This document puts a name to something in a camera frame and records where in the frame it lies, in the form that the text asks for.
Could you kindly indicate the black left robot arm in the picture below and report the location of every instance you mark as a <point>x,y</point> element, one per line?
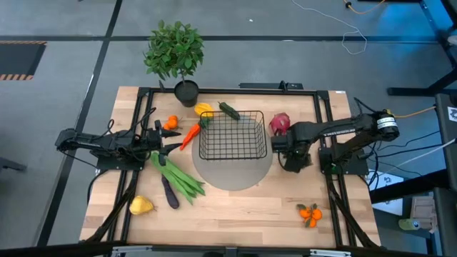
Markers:
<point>107,141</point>

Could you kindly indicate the small orange mandarin pair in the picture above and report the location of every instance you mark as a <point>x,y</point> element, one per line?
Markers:
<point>172,123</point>

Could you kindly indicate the black aluminium table frame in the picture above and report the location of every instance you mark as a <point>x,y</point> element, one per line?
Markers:
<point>232,91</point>

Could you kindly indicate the round grey mat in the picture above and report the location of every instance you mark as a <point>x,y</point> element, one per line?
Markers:
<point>232,175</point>

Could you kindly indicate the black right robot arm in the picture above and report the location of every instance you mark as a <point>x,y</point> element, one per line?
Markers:
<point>342,128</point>

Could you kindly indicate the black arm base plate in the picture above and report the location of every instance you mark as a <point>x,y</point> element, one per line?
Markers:
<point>357,167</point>
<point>118,165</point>

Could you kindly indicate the yellow toy pear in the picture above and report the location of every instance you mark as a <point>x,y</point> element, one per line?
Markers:
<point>140,206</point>

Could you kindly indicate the dark green toy cucumber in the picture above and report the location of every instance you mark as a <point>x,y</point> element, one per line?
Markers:
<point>229,110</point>

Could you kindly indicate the black table stand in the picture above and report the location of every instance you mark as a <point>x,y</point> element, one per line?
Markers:
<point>433,85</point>

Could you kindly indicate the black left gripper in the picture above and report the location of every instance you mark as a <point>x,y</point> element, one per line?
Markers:
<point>157,141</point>

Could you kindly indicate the orange toy carrot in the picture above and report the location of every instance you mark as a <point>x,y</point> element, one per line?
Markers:
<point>189,137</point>

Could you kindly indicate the silver bracket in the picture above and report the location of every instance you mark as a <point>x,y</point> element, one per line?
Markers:
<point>330,253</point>
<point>132,249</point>

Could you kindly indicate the brown cardboard box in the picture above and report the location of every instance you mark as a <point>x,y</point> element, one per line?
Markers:
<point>423,210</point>

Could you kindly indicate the white printed paper sheet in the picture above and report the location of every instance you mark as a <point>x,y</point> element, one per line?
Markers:
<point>387,182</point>

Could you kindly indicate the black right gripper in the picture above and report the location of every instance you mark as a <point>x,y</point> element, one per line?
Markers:
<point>282,143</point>

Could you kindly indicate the potted green plant black pot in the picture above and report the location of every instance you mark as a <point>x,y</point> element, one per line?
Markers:
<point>175,53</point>

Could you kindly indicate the purple toy eggplant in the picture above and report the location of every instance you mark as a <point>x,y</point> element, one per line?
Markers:
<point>170,194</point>

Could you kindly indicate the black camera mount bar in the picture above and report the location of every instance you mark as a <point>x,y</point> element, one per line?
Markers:
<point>264,85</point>

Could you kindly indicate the pink toy dragon fruit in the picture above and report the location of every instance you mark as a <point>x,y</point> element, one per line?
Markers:
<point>279,123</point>

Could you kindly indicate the black side desk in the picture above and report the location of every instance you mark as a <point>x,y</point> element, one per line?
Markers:
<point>446,160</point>

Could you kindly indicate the black floor mat hazard stripes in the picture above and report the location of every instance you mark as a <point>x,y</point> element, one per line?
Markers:
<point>19,59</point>

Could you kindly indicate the green bottle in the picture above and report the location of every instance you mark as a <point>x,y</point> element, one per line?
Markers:
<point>408,224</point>

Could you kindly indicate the orange mandarin cluster with leaves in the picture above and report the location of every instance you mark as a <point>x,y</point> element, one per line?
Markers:
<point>310,214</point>

